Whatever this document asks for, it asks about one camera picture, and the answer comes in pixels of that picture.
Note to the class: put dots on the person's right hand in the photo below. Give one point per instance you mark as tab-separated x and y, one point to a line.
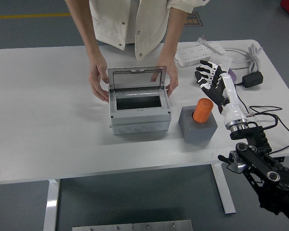
96	77

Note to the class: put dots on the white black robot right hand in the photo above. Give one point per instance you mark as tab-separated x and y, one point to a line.
228	96

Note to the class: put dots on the person's left hand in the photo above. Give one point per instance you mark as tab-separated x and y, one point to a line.
172	74

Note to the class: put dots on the orange cylindrical battery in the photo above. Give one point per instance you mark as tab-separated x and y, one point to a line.
202	110

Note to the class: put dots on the smoky transparent hinged box lid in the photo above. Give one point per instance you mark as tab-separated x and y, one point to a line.
135	79

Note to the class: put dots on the grey plastic enclosure box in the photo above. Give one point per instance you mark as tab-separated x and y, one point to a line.
139	120

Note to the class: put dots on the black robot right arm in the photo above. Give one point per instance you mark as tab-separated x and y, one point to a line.
255	158

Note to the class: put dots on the person's left forearm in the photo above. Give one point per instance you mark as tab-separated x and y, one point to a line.
171	36

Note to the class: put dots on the person's right forearm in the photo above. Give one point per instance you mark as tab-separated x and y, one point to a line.
86	36

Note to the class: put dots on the grey block battery holder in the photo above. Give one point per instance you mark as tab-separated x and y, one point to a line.
197	132

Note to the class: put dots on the black under-table control box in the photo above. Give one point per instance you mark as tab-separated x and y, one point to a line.
281	159

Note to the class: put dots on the white power strip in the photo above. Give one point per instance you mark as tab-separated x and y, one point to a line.
192	54

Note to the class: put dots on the black power adapter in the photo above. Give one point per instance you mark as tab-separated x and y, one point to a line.
253	79

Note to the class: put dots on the black floor sign sticker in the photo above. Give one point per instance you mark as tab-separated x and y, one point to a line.
195	20

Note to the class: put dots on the person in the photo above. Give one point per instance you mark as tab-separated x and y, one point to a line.
147	19

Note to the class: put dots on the white table leg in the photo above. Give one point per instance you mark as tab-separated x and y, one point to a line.
224	190
51	204

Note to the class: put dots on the grey metal plate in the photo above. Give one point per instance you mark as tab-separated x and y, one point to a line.
162	225
103	227

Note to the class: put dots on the white square wall plate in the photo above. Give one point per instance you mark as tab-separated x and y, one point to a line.
221	59

